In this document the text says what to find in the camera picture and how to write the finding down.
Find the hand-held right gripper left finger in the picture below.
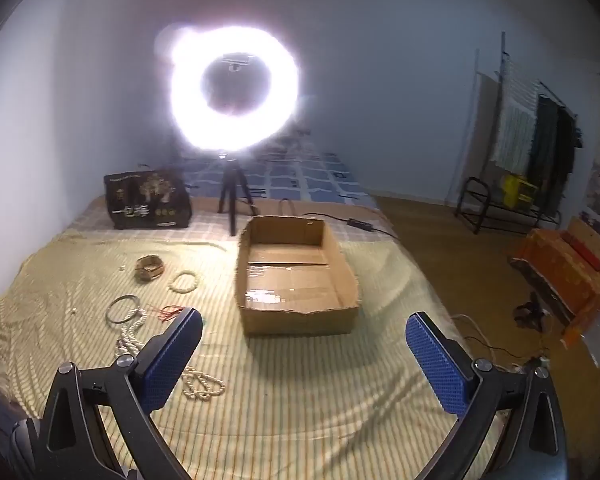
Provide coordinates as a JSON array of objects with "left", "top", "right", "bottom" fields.
[{"left": 39, "top": 306, "right": 204, "bottom": 480}]

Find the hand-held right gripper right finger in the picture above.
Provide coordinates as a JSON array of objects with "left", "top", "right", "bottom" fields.
[{"left": 405, "top": 311, "right": 569, "bottom": 480}]

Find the red string pendant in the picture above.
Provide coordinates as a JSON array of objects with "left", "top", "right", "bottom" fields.
[{"left": 145, "top": 302, "right": 186, "bottom": 322}]

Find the short pearl necklace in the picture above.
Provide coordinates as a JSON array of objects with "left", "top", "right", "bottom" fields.
[{"left": 181, "top": 366, "right": 227, "bottom": 402}]

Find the pale bead bracelet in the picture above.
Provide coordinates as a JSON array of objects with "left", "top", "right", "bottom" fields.
[{"left": 168, "top": 270, "right": 201, "bottom": 294}]

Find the thin metal bangle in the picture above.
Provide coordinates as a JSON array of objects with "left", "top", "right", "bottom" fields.
[{"left": 105, "top": 296, "right": 143, "bottom": 324}]

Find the black object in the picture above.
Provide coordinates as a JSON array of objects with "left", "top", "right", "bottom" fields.
[{"left": 514, "top": 295, "right": 548, "bottom": 331}]

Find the yellow striped blanket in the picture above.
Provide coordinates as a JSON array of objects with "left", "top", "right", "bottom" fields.
[{"left": 0, "top": 227, "right": 506, "bottom": 480}]

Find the checked bed sheet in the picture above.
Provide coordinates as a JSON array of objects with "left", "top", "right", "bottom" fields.
[{"left": 65, "top": 192, "right": 396, "bottom": 248}]

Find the orange cardboard box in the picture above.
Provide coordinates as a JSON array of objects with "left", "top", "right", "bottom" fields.
[{"left": 509, "top": 215, "right": 600, "bottom": 351}]

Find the black metal shoe rack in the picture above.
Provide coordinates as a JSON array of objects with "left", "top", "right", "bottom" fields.
[{"left": 454, "top": 176, "right": 563, "bottom": 235}]

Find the black printed bag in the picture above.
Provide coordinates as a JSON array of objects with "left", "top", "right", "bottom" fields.
[{"left": 103, "top": 169, "right": 192, "bottom": 231}]

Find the black tripod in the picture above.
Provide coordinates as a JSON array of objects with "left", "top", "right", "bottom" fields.
[{"left": 217, "top": 152, "right": 257, "bottom": 237}]

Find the yellow box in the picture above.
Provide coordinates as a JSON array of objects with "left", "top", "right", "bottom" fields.
[{"left": 500, "top": 174, "right": 538, "bottom": 208}]

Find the blue patterned blanket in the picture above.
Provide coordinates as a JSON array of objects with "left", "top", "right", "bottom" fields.
[{"left": 180, "top": 150, "right": 376, "bottom": 206}]

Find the pale striped towel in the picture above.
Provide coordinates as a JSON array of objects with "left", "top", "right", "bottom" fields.
[{"left": 492, "top": 95, "right": 538, "bottom": 173}]

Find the black garment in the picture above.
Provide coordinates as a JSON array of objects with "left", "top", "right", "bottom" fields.
[{"left": 555, "top": 107, "right": 582, "bottom": 206}]

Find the dark green garment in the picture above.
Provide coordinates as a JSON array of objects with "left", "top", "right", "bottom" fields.
[{"left": 530, "top": 95, "right": 561, "bottom": 201}]

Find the metal clothes rack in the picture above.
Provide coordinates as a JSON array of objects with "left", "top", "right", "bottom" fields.
[{"left": 472, "top": 32, "right": 581, "bottom": 171}]

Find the white cable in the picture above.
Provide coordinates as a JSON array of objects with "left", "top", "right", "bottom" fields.
[{"left": 450, "top": 312, "right": 551, "bottom": 367}]

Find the black power cable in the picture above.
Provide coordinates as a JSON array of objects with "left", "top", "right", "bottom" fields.
[{"left": 278, "top": 197, "right": 396, "bottom": 236}]

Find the white ring light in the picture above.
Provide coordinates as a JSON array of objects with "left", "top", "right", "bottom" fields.
[{"left": 155, "top": 22, "right": 301, "bottom": 153}]

